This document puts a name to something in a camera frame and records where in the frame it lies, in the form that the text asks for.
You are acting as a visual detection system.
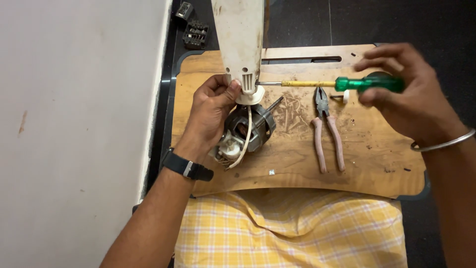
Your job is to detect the grey fan motor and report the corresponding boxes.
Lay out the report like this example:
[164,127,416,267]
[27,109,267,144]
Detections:
[209,96,285,168]

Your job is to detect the person's right hand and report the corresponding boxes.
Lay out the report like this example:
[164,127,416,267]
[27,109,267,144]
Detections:
[353,42,468,148]

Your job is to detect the green handled screwdriver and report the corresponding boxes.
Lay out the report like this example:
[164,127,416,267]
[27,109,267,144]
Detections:
[256,76,405,94]

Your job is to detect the wooden lap table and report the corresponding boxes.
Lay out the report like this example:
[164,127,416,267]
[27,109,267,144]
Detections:
[170,44,432,201]

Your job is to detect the silver bangle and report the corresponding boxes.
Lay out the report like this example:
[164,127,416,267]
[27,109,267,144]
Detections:
[410,128,476,153]

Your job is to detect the small black switch part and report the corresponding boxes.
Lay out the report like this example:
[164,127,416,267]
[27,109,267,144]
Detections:
[175,1,194,21]

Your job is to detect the black switch block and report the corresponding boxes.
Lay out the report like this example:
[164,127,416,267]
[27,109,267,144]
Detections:
[182,20,210,50]

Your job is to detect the yellow checked cloth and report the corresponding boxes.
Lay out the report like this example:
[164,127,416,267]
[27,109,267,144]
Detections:
[173,188,409,268]

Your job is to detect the person's left hand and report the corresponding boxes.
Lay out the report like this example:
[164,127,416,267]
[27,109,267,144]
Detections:
[174,74,242,164]

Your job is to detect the white plastic knob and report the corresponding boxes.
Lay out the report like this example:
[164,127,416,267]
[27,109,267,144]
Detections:
[330,90,350,104]

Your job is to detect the white motor cable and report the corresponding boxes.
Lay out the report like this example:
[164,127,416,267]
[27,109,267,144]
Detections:
[227,105,253,170]

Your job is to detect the pink handled pliers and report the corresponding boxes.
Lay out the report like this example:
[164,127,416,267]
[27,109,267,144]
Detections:
[311,86,346,174]

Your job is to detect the black wrist watch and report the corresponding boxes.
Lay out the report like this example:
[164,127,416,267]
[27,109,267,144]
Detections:
[162,148,215,182]

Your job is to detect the white fan stand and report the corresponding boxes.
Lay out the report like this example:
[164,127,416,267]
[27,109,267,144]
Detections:
[210,0,266,106]

